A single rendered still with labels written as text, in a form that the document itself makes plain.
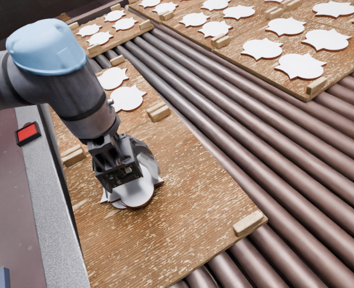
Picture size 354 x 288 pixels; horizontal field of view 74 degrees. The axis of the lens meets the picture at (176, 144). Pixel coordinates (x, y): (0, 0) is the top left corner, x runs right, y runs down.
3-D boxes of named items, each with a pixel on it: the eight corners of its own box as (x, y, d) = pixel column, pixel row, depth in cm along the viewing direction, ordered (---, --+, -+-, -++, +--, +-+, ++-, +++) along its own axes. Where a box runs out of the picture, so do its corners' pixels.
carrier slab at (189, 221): (103, 331, 40) (99, 330, 39) (65, 168, 67) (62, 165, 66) (267, 222, 46) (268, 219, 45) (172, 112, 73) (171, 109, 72)
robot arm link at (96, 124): (58, 98, 38) (107, 80, 38) (73, 119, 41) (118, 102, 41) (56, 128, 33) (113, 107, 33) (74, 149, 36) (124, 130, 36)
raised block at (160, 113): (154, 123, 69) (151, 116, 67) (151, 119, 70) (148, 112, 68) (171, 114, 70) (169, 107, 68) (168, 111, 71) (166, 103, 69)
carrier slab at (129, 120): (65, 168, 67) (62, 165, 66) (48, 98, 93) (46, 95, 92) (172, 112, 73) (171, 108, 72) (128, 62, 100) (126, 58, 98)
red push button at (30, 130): (22, 144, 79) (19, 142, 78) (20, 134, 82) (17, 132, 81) (39, 135, 80) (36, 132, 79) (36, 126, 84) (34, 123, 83)
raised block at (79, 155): (67, 168, 65) (62, 162, 63) (66, 163, 66) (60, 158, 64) (87, 158, 66) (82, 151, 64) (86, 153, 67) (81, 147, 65)
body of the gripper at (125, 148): (107, 194, 44) (73, 154, 35) (103, 160, 50) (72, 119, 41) (146, 178, 44) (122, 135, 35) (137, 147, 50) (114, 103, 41)
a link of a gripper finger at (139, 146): (144, 168, 51) (112, 154, 45) (142, 163, 53) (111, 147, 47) (159, 155, 50) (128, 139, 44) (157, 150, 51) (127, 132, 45)
